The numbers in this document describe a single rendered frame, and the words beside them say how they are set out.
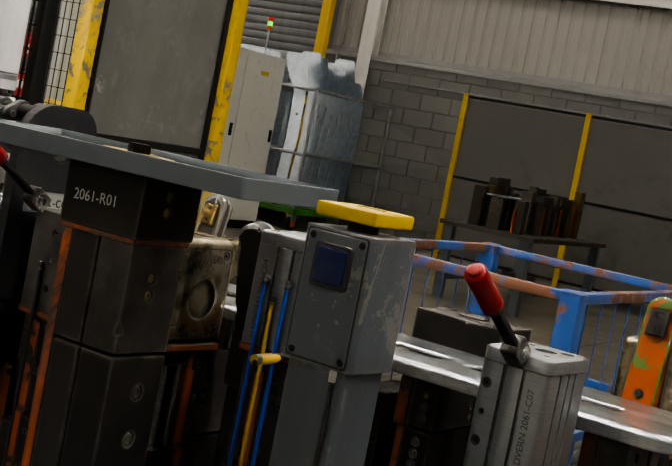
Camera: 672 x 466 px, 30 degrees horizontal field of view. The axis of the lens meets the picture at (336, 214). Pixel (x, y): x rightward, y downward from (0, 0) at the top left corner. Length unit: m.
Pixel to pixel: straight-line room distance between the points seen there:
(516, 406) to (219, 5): 4.27
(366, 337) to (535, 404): 0.18
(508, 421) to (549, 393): 0.04
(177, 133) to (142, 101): 0.29
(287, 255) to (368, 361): 0.24
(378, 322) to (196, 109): 4.25
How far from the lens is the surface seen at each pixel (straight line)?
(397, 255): 1.02
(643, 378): 1.41
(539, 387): 1.10
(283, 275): 1.23
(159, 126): 5.05
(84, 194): 1.18
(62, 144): 1.17
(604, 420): 1.21
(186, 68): 5.13
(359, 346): 1.00
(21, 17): 1.94
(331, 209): 1.02
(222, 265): 1.37
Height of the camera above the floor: 1.21
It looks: 3 degrees down
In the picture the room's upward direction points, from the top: 11 degrees clockwise
